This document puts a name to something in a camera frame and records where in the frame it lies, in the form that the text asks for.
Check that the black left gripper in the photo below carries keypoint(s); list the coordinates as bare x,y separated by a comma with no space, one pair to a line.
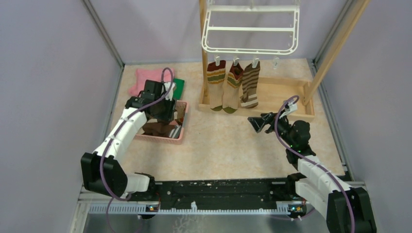
168,115

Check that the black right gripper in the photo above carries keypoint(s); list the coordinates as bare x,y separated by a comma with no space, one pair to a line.
259,123

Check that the brown beige striped sock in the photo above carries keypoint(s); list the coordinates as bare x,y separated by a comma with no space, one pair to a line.
250,79

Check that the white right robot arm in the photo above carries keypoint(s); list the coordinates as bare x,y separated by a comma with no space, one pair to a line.
345,208

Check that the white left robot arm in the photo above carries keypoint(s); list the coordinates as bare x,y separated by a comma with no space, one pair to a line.
101,169

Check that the white clip drying hanger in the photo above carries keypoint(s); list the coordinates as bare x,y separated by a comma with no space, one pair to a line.
292,30

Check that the green cloth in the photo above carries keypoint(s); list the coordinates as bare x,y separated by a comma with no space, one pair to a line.
179,88

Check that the pink perforated basket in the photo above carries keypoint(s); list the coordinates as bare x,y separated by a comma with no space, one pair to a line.
166,132

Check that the wooden rack base tray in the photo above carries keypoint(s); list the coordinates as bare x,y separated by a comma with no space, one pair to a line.
272,91

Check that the pink towel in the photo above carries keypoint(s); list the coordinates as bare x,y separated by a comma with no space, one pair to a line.
142,75

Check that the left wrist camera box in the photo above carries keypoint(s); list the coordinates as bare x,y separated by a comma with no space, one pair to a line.
169,87

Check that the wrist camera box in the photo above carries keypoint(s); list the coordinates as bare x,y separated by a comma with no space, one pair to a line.
169,87
290,106

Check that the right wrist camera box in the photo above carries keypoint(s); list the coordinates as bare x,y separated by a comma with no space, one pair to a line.
290,106

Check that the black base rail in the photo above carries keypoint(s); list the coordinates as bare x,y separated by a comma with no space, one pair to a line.
271,189

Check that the right wooden rack post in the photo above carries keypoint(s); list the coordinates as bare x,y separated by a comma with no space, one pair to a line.
346,22

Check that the white cable duct strip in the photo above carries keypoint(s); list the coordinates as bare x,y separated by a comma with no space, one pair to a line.
283,208

